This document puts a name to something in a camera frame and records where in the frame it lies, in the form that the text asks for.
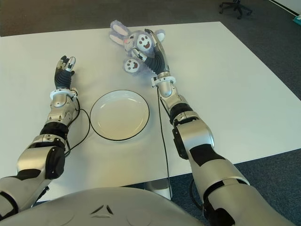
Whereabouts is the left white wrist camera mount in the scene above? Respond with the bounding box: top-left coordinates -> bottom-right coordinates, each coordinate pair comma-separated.
49,88 -> 79,99

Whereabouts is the silver table pedestal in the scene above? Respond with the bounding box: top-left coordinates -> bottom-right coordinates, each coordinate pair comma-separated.
143,179 -> 174,201

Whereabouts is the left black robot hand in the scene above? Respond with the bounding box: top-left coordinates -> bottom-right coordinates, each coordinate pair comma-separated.
54,55 -> 76,90

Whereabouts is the white plate with black rim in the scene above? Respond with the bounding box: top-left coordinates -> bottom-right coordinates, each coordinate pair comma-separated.
89,90 -> 150,142

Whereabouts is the purple plush bunny doll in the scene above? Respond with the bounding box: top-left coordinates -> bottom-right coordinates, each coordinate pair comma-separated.
109,20 -> 166,77

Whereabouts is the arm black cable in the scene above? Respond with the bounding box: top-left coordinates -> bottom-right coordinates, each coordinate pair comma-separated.
156,86 -> 171,200
64,103 -> 91,156

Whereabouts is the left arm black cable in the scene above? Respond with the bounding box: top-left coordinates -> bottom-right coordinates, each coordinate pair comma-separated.
64,103 -> 91,156

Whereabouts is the silver robot torso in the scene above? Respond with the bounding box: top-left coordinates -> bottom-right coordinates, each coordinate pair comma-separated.
0,187 -> 205,226

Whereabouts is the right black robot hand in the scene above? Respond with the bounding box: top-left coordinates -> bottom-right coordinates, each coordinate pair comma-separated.
132,28 -> 170,76

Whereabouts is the black office chair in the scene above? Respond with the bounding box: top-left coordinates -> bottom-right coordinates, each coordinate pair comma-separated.
220,0 -> 252,19

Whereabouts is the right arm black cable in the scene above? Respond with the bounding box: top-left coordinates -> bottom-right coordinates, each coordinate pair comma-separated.
156,86 -> 171,200

